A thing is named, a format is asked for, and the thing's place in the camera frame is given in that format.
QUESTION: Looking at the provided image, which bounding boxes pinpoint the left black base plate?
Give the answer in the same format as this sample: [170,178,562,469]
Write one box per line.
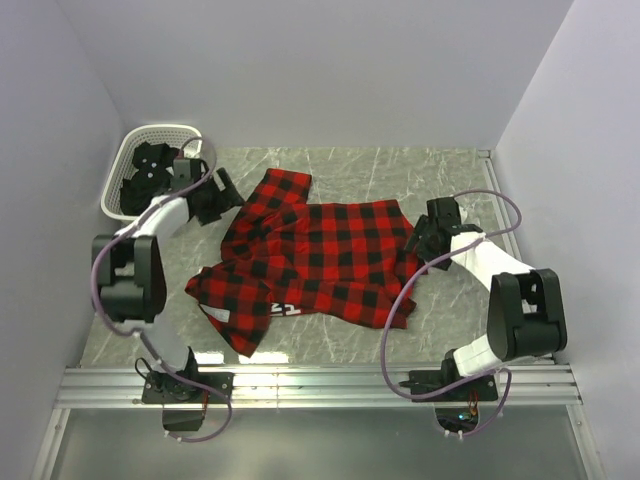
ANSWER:
[141,371,234,405]

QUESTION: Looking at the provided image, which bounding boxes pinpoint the black shirt in basket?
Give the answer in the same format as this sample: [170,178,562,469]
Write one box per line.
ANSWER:
[120,142,179,216]

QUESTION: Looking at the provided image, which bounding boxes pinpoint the red black plaid shirt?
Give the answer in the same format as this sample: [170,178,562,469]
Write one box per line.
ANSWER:
[185,168,423,357]

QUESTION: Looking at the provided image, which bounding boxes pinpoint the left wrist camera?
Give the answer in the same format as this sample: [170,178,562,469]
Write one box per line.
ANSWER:
[170,158,209,193]

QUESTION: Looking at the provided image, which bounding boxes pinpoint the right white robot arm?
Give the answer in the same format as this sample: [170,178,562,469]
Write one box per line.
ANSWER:
[406,214,568,400]

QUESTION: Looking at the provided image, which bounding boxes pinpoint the aluminium mounting rail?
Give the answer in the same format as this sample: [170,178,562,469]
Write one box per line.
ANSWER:
[54,363,582,410]

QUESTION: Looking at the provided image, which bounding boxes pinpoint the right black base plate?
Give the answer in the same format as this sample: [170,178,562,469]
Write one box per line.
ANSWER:
[399,368,500,404]

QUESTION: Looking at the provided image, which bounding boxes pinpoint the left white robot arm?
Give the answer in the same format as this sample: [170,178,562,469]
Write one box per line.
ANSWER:
[90,160,244,402]

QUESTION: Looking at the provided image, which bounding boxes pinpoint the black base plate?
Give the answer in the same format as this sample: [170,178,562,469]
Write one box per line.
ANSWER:
[399,368,500,404]
[141,371,234,405]

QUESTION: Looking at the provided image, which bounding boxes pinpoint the white plastic laundry basket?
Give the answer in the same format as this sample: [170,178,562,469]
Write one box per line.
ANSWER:
[100,123,202,224]

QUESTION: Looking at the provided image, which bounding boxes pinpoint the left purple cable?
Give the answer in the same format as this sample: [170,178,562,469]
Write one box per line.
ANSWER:
[89,135,234,445]

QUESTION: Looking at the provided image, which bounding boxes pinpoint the aluminium side rail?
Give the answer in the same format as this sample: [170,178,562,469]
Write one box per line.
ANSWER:
[476,150,522,261]

